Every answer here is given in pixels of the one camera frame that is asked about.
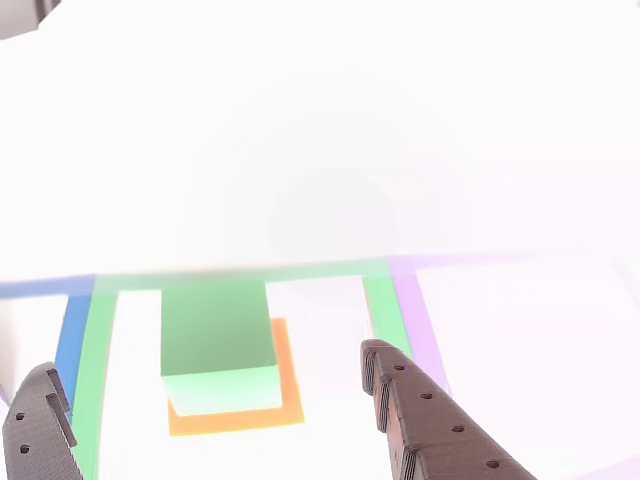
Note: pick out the orange block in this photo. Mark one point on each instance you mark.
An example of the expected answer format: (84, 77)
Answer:
(290, 390)

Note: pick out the purple square frame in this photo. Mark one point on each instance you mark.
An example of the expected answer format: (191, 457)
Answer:
(420, 325)

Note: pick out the green cube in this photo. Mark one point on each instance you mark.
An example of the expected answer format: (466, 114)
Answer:
(215, 330)

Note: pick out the green square frame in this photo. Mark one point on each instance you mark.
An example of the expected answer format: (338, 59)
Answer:
(92, 360)

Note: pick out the blue square frame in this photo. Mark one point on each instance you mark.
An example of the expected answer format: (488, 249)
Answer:
(70, 340)

